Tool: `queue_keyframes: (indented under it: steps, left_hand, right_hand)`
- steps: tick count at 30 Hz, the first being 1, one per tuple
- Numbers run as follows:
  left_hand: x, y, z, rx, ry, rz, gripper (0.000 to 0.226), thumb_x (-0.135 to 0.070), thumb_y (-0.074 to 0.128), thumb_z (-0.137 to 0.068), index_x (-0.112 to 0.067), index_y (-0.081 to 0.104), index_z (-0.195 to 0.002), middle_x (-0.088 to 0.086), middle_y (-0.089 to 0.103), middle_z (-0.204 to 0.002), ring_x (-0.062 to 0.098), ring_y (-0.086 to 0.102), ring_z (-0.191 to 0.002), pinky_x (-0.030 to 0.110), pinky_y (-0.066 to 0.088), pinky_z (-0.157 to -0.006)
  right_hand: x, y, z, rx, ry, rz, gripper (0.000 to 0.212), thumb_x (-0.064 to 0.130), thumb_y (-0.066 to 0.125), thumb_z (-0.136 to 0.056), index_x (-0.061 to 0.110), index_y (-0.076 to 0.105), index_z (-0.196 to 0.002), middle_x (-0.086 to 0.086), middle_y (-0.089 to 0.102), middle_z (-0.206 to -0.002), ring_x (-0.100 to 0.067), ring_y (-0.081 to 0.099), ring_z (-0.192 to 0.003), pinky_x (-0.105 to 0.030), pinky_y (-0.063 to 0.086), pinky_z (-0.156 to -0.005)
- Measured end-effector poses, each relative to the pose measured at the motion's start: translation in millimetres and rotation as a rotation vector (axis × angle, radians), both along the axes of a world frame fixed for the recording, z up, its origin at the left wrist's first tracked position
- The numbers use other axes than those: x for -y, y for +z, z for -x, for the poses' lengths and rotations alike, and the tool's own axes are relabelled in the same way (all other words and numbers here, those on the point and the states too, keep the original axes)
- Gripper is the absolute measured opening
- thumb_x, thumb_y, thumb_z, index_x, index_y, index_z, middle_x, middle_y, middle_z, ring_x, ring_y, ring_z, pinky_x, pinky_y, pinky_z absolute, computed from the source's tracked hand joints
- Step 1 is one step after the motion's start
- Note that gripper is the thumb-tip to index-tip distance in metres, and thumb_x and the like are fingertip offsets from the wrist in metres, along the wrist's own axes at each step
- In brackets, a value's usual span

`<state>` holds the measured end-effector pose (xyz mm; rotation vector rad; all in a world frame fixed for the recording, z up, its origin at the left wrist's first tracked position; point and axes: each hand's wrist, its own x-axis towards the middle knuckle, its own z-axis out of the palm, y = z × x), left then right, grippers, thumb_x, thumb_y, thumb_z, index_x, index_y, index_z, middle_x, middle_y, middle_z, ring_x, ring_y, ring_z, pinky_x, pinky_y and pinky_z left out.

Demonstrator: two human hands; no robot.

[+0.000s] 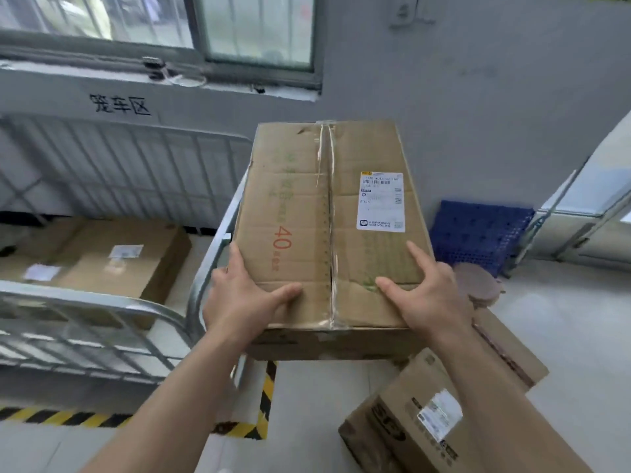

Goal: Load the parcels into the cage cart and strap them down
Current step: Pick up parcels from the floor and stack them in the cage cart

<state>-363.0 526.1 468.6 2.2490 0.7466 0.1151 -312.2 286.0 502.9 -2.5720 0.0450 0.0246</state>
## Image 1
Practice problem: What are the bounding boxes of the printed cardboard box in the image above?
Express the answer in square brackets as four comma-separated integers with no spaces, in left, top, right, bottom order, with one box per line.
[338,348,486,473]

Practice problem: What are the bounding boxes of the blue plastic pallet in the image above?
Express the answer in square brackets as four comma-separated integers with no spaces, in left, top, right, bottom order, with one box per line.
[430,200,536,279]

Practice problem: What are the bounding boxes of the large taped cardboard box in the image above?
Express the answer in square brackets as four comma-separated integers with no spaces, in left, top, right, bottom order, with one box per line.
[230,120,435,362]

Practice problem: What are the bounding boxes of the cardboard box with white label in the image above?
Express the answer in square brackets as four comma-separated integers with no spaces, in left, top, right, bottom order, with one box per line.
[49,219,192,305]

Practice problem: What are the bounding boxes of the person's right forearm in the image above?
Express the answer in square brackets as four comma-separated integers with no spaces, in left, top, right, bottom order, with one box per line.
[425,317,595,473]

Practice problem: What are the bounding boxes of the long brown cardboard box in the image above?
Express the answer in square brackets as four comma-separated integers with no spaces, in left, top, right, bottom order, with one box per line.
[471,306,550,394]

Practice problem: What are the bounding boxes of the white shipping label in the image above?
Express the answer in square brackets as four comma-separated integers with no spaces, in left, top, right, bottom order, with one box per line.
[356,171,406,233]

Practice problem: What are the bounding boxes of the brown round paper tray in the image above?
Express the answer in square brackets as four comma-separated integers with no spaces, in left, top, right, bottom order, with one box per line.
[453,262,507,311]

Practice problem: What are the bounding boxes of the flat cardboard box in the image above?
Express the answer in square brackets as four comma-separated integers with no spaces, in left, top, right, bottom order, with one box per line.
[0,217,89,286]

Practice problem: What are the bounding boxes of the metal roll cage cart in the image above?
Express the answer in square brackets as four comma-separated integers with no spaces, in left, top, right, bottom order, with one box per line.
[0,113,255,386]

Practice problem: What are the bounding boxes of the person's left forearm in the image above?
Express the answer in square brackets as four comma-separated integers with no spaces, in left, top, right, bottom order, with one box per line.
[79,324,257,473]

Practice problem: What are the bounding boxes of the grey metal door frame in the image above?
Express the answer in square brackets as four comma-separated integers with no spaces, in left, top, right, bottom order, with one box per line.
[513,109,631,271]

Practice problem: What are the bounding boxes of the grey framed window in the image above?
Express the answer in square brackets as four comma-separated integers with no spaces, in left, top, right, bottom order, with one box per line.
[0,0,323,92]

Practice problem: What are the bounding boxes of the person's left hand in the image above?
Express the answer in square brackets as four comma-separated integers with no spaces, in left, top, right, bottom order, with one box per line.
[202,242,303,350]

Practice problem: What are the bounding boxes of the person's right hand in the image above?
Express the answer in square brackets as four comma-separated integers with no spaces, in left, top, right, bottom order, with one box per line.
[376,241,475,345]

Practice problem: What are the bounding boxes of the yellow black hazard floor tape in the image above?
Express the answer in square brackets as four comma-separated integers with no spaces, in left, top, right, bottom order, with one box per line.
[0,360,278,441]

